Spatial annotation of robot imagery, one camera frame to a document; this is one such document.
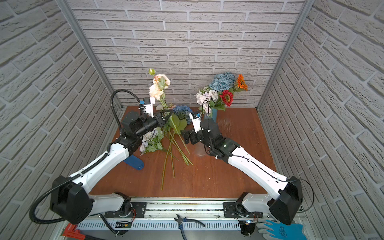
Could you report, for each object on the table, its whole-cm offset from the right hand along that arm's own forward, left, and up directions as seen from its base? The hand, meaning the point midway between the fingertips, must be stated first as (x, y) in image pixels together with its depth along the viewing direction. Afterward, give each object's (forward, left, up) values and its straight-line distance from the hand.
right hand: (189, 126), depth 72 cm
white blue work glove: (-44, -37, -27) cm, 64 cm away
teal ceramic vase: (+19, -17, -13) cm, 28 cm away
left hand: (+5, +7, +7) cm, 12 cm away
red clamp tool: (-36, +57, -26) cm, 72 cm away
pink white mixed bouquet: (+18, -11, +1) cm, 21 cm away
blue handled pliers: (-36, +7, -27) cm, 46 cm away
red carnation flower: (+16, -22, +3) cm, 27 cm away
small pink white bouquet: (+5, +24, -20) cm, 32 cm away
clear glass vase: (+2, -6, -30) cm, 31 cm away
